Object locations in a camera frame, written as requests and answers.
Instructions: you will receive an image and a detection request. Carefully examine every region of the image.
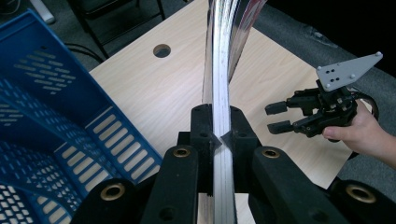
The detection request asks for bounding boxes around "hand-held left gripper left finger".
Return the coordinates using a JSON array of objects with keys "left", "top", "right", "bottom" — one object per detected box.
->
[{"left": 177, "top": 104, "right": 222, "bottom": 197}]

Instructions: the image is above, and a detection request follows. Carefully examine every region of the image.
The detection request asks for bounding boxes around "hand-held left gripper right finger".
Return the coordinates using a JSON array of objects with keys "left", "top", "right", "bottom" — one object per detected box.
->
[{"left": 219, "top": 105, "right": 263, "bottom": 194}]

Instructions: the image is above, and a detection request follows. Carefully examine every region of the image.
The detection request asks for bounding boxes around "glossy colourful magazine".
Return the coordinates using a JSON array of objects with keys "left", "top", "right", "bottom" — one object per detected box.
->
[{"left": 197, "top": 0, "right": 269, "bottom": 224}]

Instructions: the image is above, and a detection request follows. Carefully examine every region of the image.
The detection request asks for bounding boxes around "blue plastic crate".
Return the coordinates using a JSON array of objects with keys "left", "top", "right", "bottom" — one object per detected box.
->
[{"left": 0, "top": 8, "right": 163, "bottom": 224}]

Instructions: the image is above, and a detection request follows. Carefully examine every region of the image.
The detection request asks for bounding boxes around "black metal stand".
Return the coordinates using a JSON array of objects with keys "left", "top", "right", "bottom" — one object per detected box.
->
[{"left": 66, "top": 0, "right": 166, "bottom": 60}]

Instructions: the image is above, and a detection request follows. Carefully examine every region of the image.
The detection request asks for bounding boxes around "white tube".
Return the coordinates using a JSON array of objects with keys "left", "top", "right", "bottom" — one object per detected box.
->
[{"left": 29, "top": 0, "right": 56, "bottom": 25}]

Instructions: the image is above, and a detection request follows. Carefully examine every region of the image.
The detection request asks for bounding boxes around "black floor cable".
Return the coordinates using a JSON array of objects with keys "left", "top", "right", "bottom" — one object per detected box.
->
[{"left": 64, "top": 42, "right": 106, "bottom": 64}]

